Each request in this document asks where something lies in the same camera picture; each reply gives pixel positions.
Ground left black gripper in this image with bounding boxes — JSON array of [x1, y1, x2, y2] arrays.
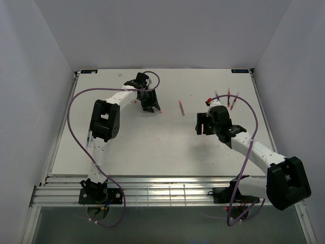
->
[[137, 89, 159, 113]]

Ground pink highlighter pen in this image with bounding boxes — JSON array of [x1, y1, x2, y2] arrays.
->
[[179, 100, 185, 116]]

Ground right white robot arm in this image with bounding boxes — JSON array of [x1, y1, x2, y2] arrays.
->
[[196, 98, 311, 210]]

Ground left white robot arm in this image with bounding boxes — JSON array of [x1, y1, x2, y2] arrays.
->
[[81, 71, 161, 203]]

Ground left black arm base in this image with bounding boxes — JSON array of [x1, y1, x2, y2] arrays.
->
[[78, 188, 123, 205]]

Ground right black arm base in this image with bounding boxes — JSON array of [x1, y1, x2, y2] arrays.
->
[[208, 187, 260, 204]]

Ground orange tipped red pen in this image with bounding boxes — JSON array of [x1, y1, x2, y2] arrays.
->
[[227, 87, 231, 108]]

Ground red highlighter pen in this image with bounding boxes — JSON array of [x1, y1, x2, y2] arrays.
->
[[230, 92, 240, 111]]

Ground dark blue pen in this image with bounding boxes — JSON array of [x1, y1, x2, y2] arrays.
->
[[86, 128, 91, 150]]

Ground right blue table label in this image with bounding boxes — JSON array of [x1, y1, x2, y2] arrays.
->
[[231, 69, 249, 74]]

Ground blue table label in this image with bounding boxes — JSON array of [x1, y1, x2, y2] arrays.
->
[[80, 70, 98, 74], [231, 69, 249, 74]]

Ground left blue table label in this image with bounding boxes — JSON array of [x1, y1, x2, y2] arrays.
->
[[80, 70, 98, 74]]

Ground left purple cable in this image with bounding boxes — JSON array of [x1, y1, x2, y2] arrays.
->
[[66, 70, 161, 228]]

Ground aluminium table frame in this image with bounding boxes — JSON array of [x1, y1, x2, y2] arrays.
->
[[21, 68, 318, 244]]

